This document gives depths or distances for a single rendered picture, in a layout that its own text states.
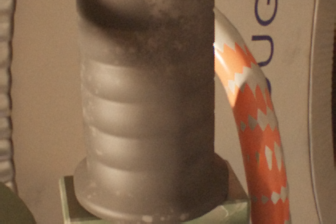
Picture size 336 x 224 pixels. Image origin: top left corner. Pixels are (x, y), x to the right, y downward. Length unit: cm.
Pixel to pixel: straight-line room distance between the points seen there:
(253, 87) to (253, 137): 2
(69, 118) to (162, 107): 21
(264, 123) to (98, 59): 7
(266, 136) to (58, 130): 18
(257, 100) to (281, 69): 29
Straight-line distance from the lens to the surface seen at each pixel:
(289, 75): 52
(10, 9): 34
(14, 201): 22
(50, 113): 37
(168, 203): 18
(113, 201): 18
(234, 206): 19
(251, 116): 22
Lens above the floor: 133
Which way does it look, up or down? 26 degrees down
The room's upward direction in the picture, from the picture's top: 137 degrees counter-clockwise
